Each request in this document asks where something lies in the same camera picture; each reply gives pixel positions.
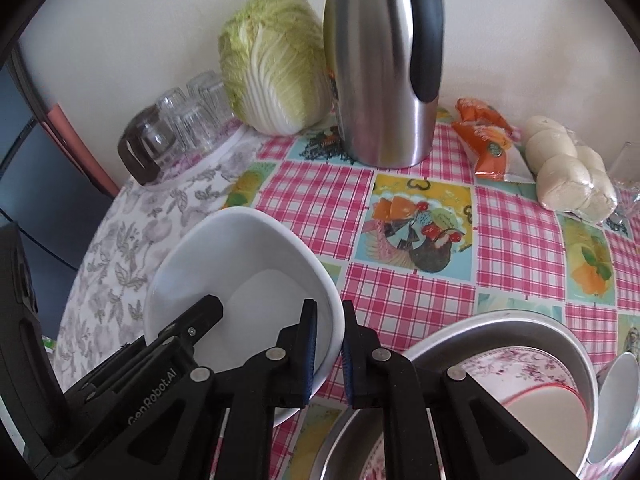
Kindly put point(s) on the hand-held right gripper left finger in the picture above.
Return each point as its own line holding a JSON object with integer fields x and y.
{"x": 311, "y": 350}

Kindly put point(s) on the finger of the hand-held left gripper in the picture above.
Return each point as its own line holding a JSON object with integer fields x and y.
{"x": 205, "y": 312}

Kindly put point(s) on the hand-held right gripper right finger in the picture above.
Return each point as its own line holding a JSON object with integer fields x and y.
{"x": 346, "y": 375}

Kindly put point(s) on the white bowl with cartoon print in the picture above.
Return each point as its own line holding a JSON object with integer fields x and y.
{"x": 240, "y": 260}

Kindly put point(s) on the pink floral ceramic plate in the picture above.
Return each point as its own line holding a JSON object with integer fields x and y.
{"x": 525, "y": 360}

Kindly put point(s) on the strawberry print bowl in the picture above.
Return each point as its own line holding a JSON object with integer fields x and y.
{"x": 545, "y": 420}

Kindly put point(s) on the plain white bowl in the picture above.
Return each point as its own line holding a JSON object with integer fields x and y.
{"x": 617, "y": 410}

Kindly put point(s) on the green printed bag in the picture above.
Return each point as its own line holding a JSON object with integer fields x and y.
{"x": 48, "y": 347}

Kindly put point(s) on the pink checkered tablecloth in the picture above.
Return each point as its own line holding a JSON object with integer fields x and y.
{"x": 425, "y": 300}

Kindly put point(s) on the clear drinking glass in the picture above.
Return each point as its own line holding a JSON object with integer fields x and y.
{"x": 171, "y": 100}
{"x": 210, "y": 95}
{"x": 195, "y": 127}

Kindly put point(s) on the napa cabbage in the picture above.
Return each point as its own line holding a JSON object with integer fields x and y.
{"x": 270, "y": 60}

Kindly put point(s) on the stainless steel thermos jug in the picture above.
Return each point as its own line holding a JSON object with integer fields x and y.
{"x": 370, "y": 85}

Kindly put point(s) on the bag of steamed buns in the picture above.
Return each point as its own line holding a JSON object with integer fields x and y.
{"x": 565, "y": 175}

